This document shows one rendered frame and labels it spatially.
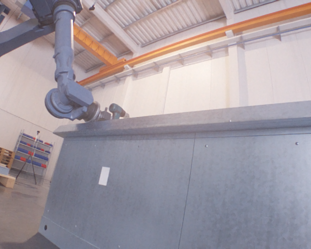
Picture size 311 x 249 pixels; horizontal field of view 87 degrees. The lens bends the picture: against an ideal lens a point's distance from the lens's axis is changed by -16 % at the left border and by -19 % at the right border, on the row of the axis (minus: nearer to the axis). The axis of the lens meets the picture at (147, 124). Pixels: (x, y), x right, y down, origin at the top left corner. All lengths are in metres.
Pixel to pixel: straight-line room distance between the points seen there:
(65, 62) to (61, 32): 0.24
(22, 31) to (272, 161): 1.95
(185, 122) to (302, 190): 0.40
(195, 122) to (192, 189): 0.21
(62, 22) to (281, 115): 1.33
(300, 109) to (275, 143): 0.12
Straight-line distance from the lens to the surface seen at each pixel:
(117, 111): 1.28
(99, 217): 0.87
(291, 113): 0.60
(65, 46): 1.27
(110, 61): 10.86
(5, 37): 2.05
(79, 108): 1.09
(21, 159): 11.34
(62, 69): 1.15
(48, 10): 1.78
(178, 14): 9.42
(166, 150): 0.72
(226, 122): 0.60
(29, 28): 1.95
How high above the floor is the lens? 0.35
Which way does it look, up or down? 21 degrees up
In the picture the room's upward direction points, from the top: 11 degrees clockwise
